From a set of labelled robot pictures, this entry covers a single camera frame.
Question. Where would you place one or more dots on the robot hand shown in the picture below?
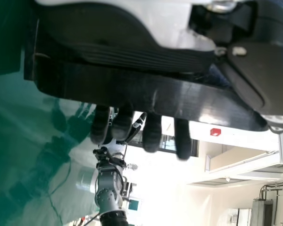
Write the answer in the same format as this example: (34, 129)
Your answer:
(113, 51)
(138, 123)

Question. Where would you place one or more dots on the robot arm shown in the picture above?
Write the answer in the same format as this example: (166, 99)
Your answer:
(106, 181)

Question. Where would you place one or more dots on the dark framed window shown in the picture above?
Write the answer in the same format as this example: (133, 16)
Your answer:
(194, 148)

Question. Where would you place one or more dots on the grey metal cabinet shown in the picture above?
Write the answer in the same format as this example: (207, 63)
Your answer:
(261, 212)

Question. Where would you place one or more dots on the red wall box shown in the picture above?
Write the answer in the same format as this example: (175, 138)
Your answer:
(214, 131)

